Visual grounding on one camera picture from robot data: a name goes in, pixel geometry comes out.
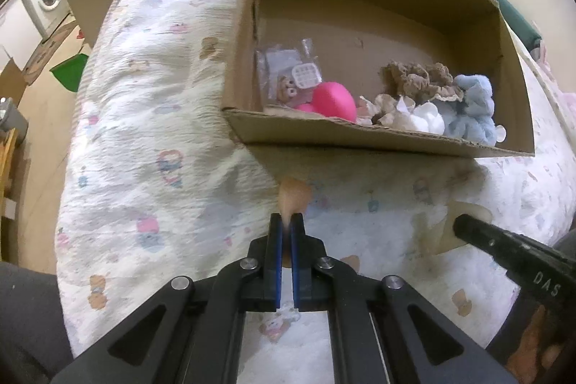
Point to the clear plastic bear packet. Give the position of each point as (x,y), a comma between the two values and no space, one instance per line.
(283,69)

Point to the brown cardboard box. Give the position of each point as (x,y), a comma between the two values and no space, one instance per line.
(360,19)

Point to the brown doormat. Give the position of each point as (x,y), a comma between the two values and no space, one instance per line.
(47,49)

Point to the pink cloth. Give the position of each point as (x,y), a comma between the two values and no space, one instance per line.
(564,105)

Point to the green dustpan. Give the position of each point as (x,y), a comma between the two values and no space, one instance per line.
(67,72)

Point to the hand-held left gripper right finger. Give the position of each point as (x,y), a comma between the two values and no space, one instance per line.
(294,240)

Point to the peach makeup puff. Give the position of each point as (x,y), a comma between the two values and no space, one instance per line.
(294,197)

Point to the white kitchen cabinet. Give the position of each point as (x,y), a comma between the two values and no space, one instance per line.
(18,28)

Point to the beige laundry bin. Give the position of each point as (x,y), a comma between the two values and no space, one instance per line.
(92,6)

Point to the white sock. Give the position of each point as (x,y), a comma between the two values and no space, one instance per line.
(425,118)

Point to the printed white bed quilt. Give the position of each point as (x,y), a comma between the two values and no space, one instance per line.
(157,132)

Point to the grey container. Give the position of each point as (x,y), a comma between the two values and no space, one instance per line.
(11,116)

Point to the pink round sponge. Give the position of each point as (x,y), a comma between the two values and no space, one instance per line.
(333,100)

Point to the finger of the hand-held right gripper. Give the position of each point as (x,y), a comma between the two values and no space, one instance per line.
(504,242)

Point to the person's left leg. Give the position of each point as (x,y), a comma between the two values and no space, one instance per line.
(27,321)

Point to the cardboard box on floor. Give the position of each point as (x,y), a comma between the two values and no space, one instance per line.
(12,73)

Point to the frilly brown scrunchie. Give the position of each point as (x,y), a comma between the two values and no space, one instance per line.
(414,79)

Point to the pale printed scrunchie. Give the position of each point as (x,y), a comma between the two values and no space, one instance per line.
(382,108)

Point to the blue plush toy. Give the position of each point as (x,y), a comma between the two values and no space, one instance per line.
(472,109)

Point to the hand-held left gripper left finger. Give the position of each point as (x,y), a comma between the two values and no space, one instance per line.
(279,240)

